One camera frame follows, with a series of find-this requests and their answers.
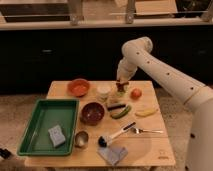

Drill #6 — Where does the dark red grape bunch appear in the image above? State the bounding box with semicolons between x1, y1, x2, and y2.
116;81;129;92

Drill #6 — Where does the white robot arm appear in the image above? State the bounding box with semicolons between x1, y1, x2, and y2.
116;37;213;171

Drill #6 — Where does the white cup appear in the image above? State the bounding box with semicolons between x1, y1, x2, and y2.
97;84;111;99

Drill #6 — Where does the green plastic cup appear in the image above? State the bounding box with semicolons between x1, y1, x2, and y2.
117;85;128;97

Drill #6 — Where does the small metal cup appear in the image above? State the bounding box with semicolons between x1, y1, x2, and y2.
75;131;89;148

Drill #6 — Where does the black and tan eraser block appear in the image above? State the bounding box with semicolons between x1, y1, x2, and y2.
106;102;126;111

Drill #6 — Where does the orange bowl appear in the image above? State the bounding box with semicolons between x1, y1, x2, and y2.
67;78;90;97

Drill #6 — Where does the red tomato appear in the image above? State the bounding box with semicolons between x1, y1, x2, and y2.
130;88;142;100

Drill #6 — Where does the dark red bowl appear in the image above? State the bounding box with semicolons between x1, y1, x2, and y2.
80;102;105;126

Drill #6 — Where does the green pepper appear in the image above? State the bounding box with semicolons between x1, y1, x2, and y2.
110;105;132;119

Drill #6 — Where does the wooden table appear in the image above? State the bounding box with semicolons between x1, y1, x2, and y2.
25;81;175;168

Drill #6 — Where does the yellow banana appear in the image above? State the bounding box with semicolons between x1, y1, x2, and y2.
135;108;158;117

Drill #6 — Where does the metal fork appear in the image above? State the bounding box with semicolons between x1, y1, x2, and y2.
131;127;163;134

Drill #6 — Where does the blue grey cloth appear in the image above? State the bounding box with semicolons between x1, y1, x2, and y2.
98;147;128;166

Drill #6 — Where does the blue grey sponge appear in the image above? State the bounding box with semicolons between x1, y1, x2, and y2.
48;125;66;147

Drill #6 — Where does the green plastic tray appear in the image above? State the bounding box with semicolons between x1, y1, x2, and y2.
17;99;79;156

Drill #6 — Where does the black object on floor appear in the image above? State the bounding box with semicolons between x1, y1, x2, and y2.
0;148;12;159

